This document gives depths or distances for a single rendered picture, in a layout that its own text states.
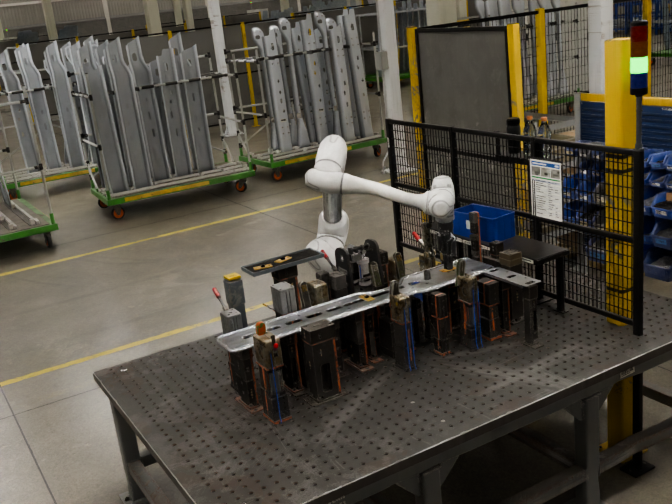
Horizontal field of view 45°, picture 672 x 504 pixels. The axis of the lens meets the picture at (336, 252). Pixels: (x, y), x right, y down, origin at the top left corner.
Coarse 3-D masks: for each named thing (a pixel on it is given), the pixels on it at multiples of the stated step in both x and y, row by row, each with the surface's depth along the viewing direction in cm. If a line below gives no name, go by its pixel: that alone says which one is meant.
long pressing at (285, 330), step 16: (416, 272) 391; (432, 272) 389; (448, 272) 387; (480, 272) 383; (384, 288) 375; (416, 288) 371; (432, 288) 370; (320, 304) 364; (336, 304) 363; (352, 304) 361; (368, 304) 359; (272, 320) 352; (288, 320) 351; (304, 320) 349; (224, 336) 342; (240, 336) 340
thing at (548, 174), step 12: (528, 156) 400; (540, 168) 395; (552, 168) 389; (540, 180) 397; (552, 180) 390; (540, 192) 400; (552, 192) 392; (540, 204) 402; (552, 204) 394; (540, 216) 404; (552, 216) 396
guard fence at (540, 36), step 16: (624, 0) 760; (496, 16) 688; (512, 16) 697; (544, 16) 713; (528, 32) 711; (544, 32) 717; (544, 48) 721; (544, 64) 725; (544, 80) 728; (544, 96) 732; (560, 96) 746; (544, 112) 736; (560, 112) 751
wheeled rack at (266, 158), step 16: (256, 48) 1038; (320, 48) 1141; (240, 112) 1123; (240, 144) 1154; (352, 144) 1150; (368, 144) 1159; (240, 160) 1160; (256, 160) 1116; (272, 160) 1083; (288, 160) 1093; (304, 160) 1107; (272, 176) 1097
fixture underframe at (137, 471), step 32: (608, 384) 350; (544, 416) 333; (576, 416) 346; (128, 448) 400; (544, 448) 378; (576, 448) 357; (608, 448) 369; (640, 448) 374; (128, 480) 405; (384, 480) 296; (416, 480) 307; (544, 480) 351; (576, 480) 353
